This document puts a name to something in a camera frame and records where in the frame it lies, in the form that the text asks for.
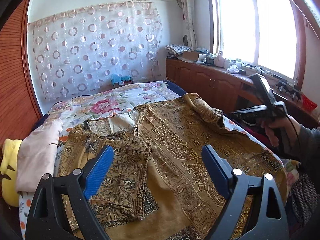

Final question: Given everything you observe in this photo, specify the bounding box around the window with wooden frame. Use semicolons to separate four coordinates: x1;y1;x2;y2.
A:
209;0;306;88

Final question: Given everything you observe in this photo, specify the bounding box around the yellow plush toy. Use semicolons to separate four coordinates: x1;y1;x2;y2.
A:
1;138;22;207

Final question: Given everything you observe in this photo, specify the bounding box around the cardboard box on cabinet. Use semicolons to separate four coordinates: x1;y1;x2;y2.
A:
182;51;206;61

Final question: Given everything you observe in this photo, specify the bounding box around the wooden headboard panel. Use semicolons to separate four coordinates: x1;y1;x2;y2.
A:
1;0;42;143

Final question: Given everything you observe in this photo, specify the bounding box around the red plastic basket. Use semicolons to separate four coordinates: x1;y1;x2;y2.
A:
302;94;318;112

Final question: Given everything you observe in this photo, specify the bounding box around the white circle patterned curtain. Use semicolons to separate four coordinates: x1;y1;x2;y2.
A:
28;0;162;105

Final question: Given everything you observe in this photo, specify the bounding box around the person's right hand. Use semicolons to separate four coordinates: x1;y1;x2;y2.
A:
261;115;300;154

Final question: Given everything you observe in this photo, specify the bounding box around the stack of folded cloths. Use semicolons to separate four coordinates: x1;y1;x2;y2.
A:
165;44;191;56

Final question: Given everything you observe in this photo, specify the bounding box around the pink folded pillow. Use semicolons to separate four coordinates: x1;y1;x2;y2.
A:
15;117;64;193

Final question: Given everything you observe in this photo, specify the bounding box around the wooden low cabinet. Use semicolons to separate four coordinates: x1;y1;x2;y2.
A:
165;58;320;128

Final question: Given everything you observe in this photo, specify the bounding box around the golden brown patterned garment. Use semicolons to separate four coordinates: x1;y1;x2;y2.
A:
57;93;287;239

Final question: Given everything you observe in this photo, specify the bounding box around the grey sleeve forearm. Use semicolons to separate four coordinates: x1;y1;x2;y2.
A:
298;125;319;178

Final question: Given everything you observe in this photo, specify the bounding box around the white bottle on cabinet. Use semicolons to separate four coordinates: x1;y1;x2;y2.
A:
214;50;225;68

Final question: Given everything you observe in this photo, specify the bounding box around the teal box behind bed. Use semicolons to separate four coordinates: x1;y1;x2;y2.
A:
111;74;133;88

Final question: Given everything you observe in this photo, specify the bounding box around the orange print white blanket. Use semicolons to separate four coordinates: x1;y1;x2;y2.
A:
18;119;66;239

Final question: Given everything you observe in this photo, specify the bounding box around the floral bed sheet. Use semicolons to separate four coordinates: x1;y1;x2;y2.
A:
48;81;180;130

